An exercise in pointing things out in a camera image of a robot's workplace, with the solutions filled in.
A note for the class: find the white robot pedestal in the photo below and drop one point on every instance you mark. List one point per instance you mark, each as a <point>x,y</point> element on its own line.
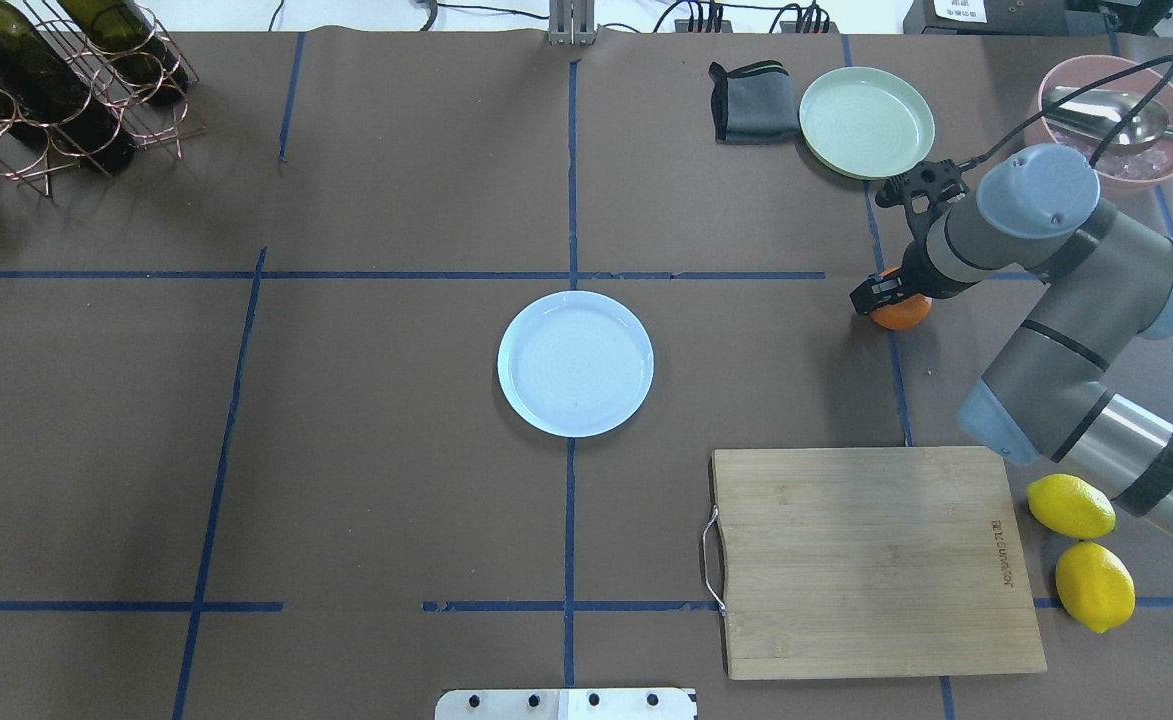
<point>569,703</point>

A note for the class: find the orange mandarin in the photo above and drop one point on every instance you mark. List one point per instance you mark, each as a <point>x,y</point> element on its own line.
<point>905,314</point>

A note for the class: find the black mini computer box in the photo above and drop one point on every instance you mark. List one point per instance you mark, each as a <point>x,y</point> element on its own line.
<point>1004,18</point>

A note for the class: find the grey folded cloth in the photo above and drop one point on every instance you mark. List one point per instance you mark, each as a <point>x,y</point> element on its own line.
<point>753,105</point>

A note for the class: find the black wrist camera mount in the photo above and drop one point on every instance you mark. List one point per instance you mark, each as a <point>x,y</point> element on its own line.
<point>925,192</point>

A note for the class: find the clear ice cubes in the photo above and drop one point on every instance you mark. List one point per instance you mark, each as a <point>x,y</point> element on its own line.
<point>1143,167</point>

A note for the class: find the copper wire bottle rack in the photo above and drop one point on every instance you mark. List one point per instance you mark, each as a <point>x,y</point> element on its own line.
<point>89,84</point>

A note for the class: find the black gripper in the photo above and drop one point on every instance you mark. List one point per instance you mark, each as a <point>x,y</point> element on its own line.
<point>912,269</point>

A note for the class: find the pink bowl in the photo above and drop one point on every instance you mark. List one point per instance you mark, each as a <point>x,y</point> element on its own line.
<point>1076,72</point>

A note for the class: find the light green plate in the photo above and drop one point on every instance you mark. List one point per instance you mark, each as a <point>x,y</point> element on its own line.
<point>866,123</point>

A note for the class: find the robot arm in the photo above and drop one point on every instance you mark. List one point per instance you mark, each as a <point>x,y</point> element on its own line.
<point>1109,280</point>

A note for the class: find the light blue plate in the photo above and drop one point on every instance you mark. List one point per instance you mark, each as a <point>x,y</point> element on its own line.
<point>575,364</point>

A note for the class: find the aluminium frame post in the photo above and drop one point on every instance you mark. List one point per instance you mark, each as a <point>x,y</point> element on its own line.
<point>572,23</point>

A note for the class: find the bamboo cutting board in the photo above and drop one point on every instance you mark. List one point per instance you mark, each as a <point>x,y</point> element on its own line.
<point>878,562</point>

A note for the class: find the yellow lemon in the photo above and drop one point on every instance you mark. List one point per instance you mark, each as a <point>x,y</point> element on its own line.
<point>1072,507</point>
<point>1094,587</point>

